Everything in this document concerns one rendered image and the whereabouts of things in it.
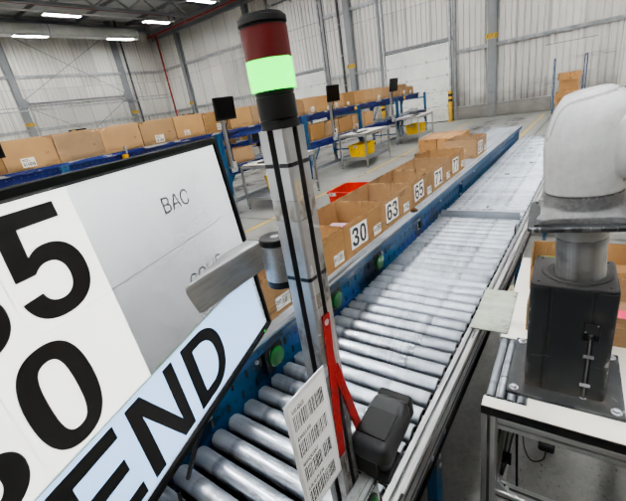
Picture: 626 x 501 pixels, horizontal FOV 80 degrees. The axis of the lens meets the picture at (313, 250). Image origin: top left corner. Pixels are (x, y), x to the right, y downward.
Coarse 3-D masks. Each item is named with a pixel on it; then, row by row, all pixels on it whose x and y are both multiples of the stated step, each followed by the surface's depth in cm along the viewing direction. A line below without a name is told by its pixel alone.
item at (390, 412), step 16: (384, 400) 63; (400, 400) 63; (368, 416) 61; (384, 416) 60; (400, 416) 60; (368, 432) 58; (384, 432) 58; (400, 432) 60; (368, 448) 57; (384, 448) 56; (384, 464) 57; (384, 480) 61
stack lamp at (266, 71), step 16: (240, 32) 38; (256, 32) 37; (272, 32) 37; (256, 48) 38; (272, 48) 38; (288, 48) 39; (256, 64) 38; (272, 64) 38; (288, 64) 39; (256, 80) 39; (272, 80) 38; (288, 80) 39
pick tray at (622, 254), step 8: (536, 248) 169; (544, 248) 167; (552, 248) 165; (608, 248) 155; (616, 248) 153; (624, 248) 152; (536, 256) 170; (608, 256) 156; (616, 256) 155; (624, 256) 153; (616, 264) 155; (624, 264) 154; (624, 272) 149
